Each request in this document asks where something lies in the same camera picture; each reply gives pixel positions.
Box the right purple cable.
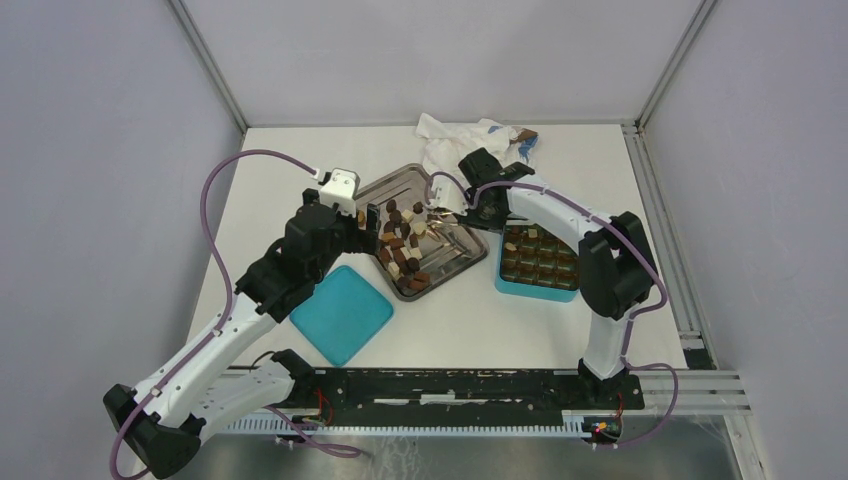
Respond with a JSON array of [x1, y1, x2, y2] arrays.
[[427, 172, 680, 448]]

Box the teal box lid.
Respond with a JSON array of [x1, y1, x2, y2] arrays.
[[289, 265, 394, 367]]

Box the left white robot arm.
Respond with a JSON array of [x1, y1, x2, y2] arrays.
[[103, 189, 381, 479]]

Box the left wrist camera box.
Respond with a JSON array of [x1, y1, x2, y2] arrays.
[[318, 168, 360, 217]]

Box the white crumpled cloth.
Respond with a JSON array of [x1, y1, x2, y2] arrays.
[[415, 113, 538, 189]]

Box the steel tongs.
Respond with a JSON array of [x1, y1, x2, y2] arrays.
[[424, 209, 477, 244]]

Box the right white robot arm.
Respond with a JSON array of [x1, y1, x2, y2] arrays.
[[459, 148, 668, 408]]

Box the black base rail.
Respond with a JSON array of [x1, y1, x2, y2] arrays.
[[275, 368, 645, 427]]

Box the purple cable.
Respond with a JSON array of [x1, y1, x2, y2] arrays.
[[109, 149, 364, 480], [427, 172, 680, 448]]

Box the steel tray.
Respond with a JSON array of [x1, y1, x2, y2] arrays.
[[356, 164, 488, 302]]

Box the white shell chocolate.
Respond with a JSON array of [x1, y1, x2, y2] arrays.
[[412, 222, 427, 237]]

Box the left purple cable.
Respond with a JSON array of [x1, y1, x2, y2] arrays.
[[109, 149, 364, 480]]

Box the teal chocolate box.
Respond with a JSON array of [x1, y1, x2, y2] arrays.
[[494, 223, 579, 303]]

